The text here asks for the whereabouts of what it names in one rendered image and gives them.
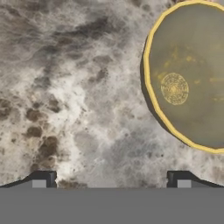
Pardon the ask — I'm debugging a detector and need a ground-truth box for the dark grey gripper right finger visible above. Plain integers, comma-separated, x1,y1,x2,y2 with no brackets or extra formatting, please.
166,170,224,189

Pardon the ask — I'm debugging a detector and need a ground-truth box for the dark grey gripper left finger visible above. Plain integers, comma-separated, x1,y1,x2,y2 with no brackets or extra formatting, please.
0,170,58,189

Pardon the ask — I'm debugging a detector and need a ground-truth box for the olive bowl with yellow rim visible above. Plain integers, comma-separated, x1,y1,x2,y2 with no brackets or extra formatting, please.
139,0,224,155

